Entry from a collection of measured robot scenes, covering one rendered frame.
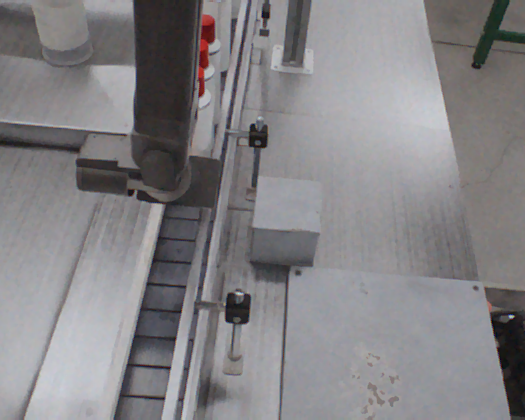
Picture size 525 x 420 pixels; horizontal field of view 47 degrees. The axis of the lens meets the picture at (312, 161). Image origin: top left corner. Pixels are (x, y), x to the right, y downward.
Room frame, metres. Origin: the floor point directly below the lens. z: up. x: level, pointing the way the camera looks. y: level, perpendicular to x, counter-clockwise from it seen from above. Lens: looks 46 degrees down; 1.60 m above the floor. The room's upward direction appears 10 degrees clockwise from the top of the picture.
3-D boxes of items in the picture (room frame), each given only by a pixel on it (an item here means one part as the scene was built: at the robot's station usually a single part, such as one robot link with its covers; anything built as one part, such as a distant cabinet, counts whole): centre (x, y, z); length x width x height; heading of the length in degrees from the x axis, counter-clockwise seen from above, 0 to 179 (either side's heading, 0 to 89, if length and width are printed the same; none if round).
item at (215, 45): (0.76, 0.20, 0.98); 0.05 x 0.05 x 0.20
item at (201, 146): (0.63, 0.18, 0.98); 0.05 x 0.05 x 0.20
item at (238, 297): (0.36, 0.08, 0.91); 0.07 x 0.03 x 0.16; 96
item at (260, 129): (0.66, 0.11, 0.91); 0.07 x 0.03 x 0.16; 96
